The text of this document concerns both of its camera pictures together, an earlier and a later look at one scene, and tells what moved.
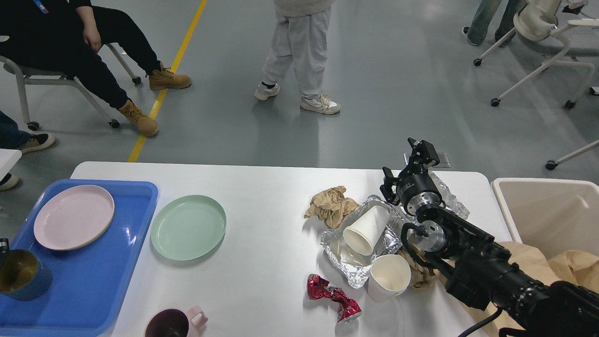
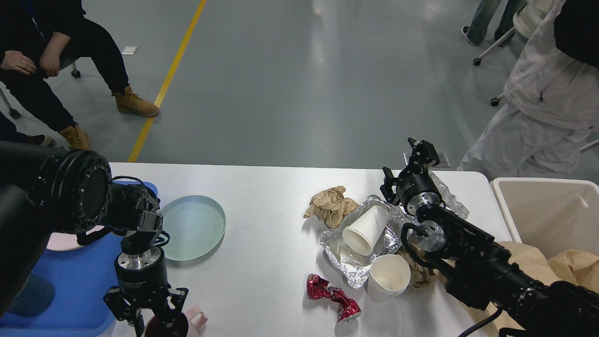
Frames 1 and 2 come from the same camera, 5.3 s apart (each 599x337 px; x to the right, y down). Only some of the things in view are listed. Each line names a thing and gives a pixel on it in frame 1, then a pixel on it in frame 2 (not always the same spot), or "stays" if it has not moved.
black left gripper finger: (4, 245) to (142, 276)
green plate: (188, 227) stays
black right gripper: (415, 188) stays
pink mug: (174, 322) stays
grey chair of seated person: (29, 76) to (63, 64)
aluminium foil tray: (353, 267) stays
